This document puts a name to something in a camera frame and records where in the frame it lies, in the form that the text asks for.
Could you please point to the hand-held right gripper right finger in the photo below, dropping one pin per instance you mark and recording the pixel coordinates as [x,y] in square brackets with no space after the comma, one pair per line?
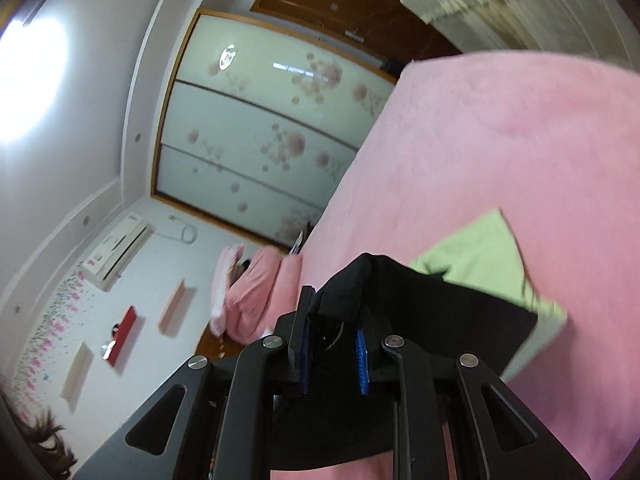
[361,360]

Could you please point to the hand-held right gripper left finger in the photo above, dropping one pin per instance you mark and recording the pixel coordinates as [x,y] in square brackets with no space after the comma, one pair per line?
[301,360]

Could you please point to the green and black jacket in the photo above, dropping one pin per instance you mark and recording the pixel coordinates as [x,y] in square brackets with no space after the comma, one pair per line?
[475,260]

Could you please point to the folded pink quilt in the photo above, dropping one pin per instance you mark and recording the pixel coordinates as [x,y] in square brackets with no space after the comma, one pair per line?
[260,290]

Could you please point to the brown wooden headboard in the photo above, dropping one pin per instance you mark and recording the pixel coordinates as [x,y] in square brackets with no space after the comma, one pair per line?
[220,347]

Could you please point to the lace-trimmed pink pillow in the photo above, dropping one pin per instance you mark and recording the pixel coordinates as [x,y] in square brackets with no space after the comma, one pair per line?
[223,270]

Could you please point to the floral sliding door wardrobe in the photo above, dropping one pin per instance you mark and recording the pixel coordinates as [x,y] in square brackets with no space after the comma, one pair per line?
[250,125]

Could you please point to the pink bed blanket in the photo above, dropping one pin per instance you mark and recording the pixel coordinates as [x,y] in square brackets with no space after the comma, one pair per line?
[500,135]

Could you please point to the person's dark hair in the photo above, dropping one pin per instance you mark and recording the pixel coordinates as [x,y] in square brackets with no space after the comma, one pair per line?
[40,440]

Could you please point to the brown wooden door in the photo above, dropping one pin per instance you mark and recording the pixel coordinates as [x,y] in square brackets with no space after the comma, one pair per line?
[325,0]

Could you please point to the round ceiling light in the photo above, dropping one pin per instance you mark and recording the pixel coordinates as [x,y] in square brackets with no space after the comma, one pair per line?
[30,80]

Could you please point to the pale wooden wall shelf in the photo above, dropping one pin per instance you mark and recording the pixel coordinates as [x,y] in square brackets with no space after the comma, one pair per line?
[175,307]
[77,372]

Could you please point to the red wall shelf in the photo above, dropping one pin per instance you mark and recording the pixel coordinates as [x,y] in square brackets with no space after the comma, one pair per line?
[125,332]

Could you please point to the white wall air conditioner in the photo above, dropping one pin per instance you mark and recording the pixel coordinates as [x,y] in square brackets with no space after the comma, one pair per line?
[117,250]

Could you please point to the floral wall sticker border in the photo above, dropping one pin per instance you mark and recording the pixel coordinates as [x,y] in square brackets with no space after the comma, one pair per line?
[50,325]

